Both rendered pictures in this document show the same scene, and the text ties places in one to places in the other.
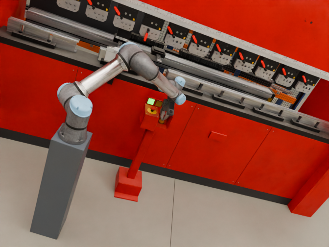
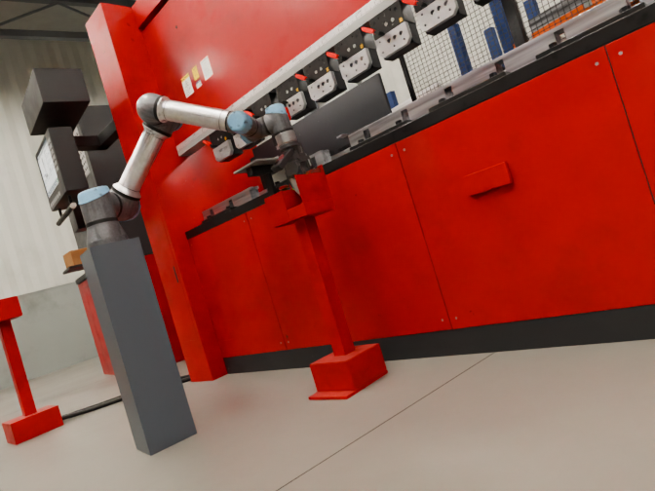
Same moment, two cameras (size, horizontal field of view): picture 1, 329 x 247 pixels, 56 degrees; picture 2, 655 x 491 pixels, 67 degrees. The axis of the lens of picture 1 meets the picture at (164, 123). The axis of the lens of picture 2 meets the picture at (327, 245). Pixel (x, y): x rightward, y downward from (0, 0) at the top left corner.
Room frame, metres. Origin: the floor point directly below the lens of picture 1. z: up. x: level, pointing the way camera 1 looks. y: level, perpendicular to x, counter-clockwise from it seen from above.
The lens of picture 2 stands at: (1.12, -1.61, 0.50)
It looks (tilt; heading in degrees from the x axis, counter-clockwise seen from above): 1 degrees up; 60
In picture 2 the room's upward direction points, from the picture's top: 17 degrees counter-clockwise
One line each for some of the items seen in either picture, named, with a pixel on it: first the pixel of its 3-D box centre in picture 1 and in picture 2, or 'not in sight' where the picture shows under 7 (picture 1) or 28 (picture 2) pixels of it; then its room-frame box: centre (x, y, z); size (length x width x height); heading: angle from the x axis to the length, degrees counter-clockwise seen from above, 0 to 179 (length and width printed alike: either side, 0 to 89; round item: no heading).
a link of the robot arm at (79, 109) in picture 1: (79, 110); (97, 205); (1.37, 0.44, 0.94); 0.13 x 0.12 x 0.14; 47
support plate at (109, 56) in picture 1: (117, 57); (265, 165); (2.14, 0.51, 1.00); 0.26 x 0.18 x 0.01; 17
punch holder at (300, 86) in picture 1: (305, 81); not in sight; (2.73, -0.95, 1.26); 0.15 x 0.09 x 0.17; 107
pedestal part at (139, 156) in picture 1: (140, 152); (324, 285); (2.02, 0.08, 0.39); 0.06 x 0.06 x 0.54; 17
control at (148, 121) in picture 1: (156, 115); (297, 196); (2.02, 0.08, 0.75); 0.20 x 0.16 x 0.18; 107
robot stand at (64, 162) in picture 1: (59, 185); (137, 343); (1.37, 0.43, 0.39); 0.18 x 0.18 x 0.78; 8
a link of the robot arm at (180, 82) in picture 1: (177, 85); (278, 120); (2.01, 0.02, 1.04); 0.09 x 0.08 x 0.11; 137
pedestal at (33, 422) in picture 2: not in sight; (16, 364); (0.88, 1.86, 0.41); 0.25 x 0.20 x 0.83; 17
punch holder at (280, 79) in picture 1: (285, 74); not in sight; (2.68, -0.76, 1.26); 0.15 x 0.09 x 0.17; 107
